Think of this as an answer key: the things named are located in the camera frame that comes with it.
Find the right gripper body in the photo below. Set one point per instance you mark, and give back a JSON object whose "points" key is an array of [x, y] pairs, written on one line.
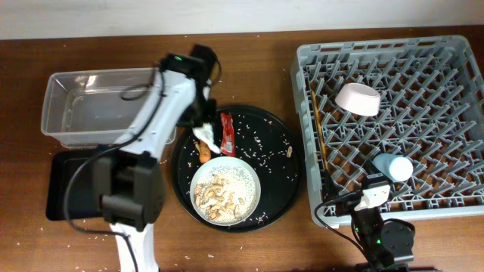
{"points": [[346, 205]]}

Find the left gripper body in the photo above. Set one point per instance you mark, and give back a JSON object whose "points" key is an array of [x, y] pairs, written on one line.
{"points": [[200, 112]]}

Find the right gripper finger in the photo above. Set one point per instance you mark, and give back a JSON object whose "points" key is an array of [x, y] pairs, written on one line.
{"points": [[329, 190], [370, 167]]}

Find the white tissue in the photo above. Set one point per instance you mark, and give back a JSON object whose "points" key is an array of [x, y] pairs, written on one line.
{"points": [[205, 134]]}

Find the light blue cup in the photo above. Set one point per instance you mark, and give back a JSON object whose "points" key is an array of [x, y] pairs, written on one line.
{"points": [[397, 168]]}

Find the orange carrot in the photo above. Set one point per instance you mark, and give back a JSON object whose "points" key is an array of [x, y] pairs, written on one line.
{"points": [[205, 152]]}

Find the red snack wrapper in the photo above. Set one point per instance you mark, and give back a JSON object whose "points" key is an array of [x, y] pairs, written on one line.
{"points": [[228, 135]]}

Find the grey plate with rice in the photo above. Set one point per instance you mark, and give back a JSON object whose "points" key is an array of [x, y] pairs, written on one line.
{"points": [[225, 191]]}

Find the wooden chopstick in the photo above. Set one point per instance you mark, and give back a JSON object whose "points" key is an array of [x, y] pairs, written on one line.
{"points": [[319, 131]]}

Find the clear plastic bin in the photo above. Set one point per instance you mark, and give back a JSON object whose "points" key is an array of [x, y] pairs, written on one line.
{"points": [[85, 109]]}

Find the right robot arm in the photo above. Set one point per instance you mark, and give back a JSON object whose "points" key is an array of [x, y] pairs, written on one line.
{"points": [[385, 244]]}

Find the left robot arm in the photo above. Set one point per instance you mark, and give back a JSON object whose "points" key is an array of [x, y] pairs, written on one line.
{"points": [[178, 82]]}

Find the grey dishwasher rack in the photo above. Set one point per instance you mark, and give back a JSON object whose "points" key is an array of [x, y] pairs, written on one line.
{"points": [[431, 111]]}

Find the peanut shell right of tray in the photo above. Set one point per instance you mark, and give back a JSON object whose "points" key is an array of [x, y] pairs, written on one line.
{"points": [[289, 152]]}

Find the round black serving tray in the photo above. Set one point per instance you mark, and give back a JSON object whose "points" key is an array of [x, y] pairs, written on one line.
{"points": [[261, 140]]}

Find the black rectangular tray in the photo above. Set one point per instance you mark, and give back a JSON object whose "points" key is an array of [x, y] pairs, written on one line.
{"points": [[72, 189]]}

